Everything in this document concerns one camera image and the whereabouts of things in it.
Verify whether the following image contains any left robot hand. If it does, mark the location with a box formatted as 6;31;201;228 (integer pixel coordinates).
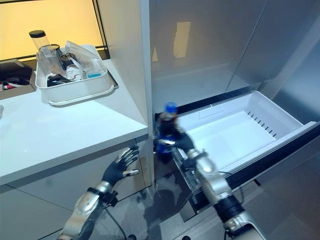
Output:
102;146;141;185

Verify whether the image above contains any cola bottle with blue cap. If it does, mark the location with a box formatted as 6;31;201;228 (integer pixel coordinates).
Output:
155;101;181;165

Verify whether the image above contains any clear plastic bag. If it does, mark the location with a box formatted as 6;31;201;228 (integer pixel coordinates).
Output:
63;40;101;73

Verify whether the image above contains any black cable at left wrist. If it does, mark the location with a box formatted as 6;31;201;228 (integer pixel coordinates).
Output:
104;197;127;240

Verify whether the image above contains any clear canister with black lid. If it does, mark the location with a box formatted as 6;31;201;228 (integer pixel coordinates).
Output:
28;29;50;55

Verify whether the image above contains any white refrigerator drawer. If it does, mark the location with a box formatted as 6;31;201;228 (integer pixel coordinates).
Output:
174;90;320;186

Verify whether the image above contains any brown cardboard box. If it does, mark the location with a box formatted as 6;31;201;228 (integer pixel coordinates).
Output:
0;59;37;100

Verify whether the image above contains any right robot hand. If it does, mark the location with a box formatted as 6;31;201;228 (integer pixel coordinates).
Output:
156;126;196;154

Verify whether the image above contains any clear plastic cup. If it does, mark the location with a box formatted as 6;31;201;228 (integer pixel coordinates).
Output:
37;44;62;81

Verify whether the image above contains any white counter cabinet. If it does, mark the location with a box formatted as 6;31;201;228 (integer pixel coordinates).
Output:
0;58;153;240

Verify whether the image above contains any silver refrigerator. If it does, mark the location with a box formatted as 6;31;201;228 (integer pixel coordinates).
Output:
139;0;320;240

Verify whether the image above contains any white plastic basin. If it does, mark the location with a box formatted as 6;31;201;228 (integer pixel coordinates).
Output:
35;44;120;107

